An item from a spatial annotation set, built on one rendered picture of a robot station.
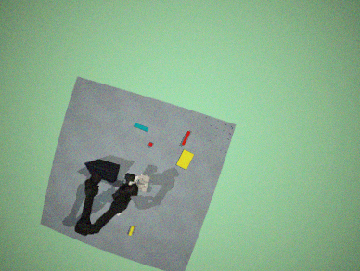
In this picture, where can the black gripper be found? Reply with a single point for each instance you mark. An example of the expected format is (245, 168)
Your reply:
(129, 178)

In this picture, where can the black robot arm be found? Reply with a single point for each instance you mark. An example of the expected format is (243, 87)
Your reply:
(83, 225)

